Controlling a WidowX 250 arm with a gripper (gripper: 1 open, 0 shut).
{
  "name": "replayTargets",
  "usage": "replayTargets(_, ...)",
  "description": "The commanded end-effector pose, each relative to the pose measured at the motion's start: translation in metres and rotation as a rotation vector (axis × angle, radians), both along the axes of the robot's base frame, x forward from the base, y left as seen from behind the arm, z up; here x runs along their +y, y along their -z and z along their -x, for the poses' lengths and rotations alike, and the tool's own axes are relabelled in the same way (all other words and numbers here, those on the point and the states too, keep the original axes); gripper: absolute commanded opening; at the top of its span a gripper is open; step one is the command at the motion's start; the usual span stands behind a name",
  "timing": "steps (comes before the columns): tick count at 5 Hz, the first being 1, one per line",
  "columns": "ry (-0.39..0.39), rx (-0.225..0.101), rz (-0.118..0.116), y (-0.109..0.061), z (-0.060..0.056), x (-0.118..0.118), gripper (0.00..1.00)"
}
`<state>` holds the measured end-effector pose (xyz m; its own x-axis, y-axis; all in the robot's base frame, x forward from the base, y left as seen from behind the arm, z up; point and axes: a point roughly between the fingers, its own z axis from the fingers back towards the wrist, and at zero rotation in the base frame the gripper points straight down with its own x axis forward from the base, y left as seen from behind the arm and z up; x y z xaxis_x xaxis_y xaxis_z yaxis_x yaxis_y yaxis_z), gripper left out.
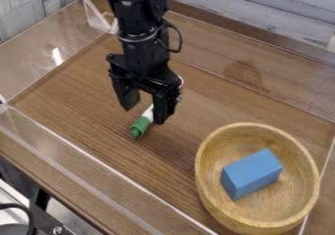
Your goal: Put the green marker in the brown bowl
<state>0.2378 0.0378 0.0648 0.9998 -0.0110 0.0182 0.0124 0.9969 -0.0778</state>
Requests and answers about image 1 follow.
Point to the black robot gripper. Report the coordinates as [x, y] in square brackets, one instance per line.
[143, 62]

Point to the green and white marker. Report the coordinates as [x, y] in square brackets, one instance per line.
[142, 125]

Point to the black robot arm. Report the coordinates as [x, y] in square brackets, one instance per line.
[141, 18]

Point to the brown wooden bowl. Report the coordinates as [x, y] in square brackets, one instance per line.
[276, 209]

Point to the blue foam block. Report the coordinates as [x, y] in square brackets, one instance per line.
[250, 174]

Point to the clear acrylic corner bracket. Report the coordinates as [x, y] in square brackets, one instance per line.
[102, 21]

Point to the clear acrylic tray wall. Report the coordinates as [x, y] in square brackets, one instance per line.
[113, 202]

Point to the black metal table frame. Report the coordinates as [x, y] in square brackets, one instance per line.
[41, 220]

